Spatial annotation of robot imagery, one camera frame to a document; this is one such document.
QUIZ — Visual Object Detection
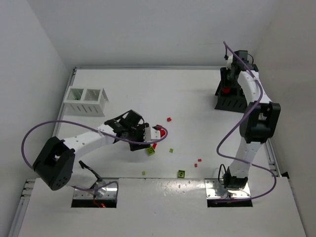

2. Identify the lime lego brick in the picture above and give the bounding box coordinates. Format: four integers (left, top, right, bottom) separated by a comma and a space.
177, 170, 185, 178
146, 146, 156, 156

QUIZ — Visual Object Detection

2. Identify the red oval lego piece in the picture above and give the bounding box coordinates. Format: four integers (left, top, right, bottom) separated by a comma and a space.
222, 87, 231, 93

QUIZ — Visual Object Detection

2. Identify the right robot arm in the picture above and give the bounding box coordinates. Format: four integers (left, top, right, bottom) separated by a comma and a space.
215, 50, 281, 190

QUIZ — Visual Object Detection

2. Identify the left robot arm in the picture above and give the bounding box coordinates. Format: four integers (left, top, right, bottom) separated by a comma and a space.
33, 110, 153, 191

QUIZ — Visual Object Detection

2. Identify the black container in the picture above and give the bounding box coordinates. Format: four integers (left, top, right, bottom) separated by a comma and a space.
215, 83, 247, 113

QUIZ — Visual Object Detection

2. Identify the lime lego brick front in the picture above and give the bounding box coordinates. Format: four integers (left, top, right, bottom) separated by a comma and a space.
177, 170, 185, 178

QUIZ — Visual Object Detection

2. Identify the white two-compartment container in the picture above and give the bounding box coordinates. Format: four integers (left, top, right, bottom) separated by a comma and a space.
63, 86, 109, 117

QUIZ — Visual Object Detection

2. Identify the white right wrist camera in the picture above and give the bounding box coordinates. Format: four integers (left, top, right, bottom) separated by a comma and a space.
226, 54, 234, 70

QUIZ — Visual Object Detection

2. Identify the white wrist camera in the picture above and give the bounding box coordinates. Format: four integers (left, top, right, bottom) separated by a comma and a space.
226, 54, 234, 70
144, 127, 161, 142

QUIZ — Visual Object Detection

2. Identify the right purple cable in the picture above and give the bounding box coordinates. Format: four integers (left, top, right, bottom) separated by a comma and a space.
214, 41, 277, 203

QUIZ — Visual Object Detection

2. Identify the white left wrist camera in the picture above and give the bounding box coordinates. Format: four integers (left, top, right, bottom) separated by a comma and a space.
144, 127, 161, 142

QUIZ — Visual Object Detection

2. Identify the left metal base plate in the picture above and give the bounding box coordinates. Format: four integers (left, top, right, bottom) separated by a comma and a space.
73, 178, 119, 200

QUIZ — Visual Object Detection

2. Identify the metal base plate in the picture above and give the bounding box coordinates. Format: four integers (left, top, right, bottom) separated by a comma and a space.
204, 179, 251, 200
73, 178, 119, 200

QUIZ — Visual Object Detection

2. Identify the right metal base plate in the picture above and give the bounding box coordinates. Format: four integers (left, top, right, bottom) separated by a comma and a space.
204, 179, 251, 200

